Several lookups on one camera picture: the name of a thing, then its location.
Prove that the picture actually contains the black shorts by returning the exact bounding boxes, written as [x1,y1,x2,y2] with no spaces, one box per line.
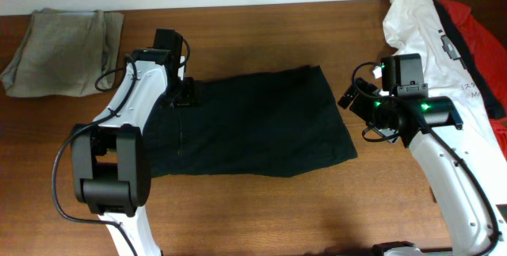
[143,66,357,178]

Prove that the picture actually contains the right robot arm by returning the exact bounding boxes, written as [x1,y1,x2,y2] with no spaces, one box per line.
[338,54,506,255]

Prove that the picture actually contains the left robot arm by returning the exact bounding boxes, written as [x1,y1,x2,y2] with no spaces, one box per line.
[68,29,199,255]

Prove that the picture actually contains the white t-shirt with print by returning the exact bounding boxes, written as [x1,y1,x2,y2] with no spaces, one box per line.
[382,0,507,213]

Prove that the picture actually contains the black garment under white shirt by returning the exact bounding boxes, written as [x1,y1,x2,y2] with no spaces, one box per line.
[432,0,507,120]

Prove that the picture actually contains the folded khaki shorts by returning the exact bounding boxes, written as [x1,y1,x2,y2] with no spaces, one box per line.
[1,9,124,97]

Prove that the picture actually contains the red garment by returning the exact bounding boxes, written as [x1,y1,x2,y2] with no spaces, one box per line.
[435,0,507,150]

